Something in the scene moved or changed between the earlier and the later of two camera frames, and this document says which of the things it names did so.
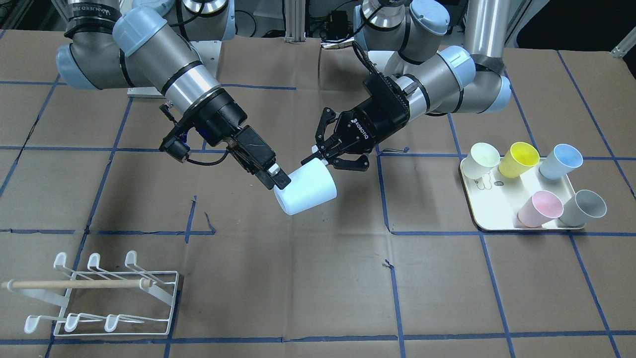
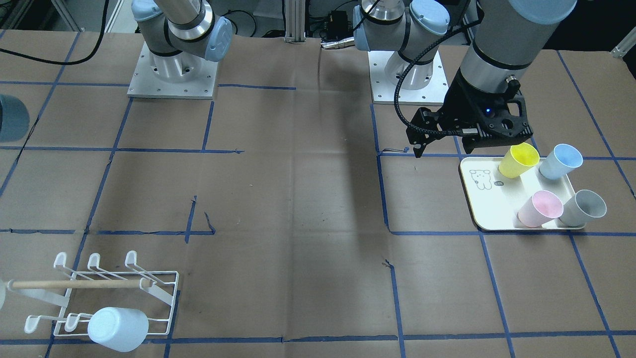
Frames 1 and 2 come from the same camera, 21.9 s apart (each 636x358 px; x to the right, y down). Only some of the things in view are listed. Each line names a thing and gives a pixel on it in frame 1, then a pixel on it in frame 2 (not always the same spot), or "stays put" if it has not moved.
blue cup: [564, 159] stays put
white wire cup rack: [97, 303] stays put
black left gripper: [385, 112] -> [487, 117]
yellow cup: [518, 159] stays put
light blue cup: [311, 185] -> [122, 329]
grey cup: [578, 210] stays put
